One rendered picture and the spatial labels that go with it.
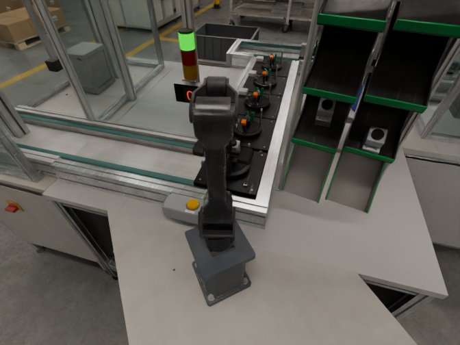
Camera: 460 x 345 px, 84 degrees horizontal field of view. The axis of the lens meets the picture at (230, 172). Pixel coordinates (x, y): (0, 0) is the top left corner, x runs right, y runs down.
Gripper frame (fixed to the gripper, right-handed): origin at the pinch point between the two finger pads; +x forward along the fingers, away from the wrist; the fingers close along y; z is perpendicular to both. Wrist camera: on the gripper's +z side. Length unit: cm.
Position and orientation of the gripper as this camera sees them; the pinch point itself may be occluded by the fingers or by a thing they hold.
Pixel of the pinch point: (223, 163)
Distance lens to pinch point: 84.0
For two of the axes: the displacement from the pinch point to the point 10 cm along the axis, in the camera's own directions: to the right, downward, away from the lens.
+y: 9.6, 1.9, -1.9
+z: -2.7, 6.8, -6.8
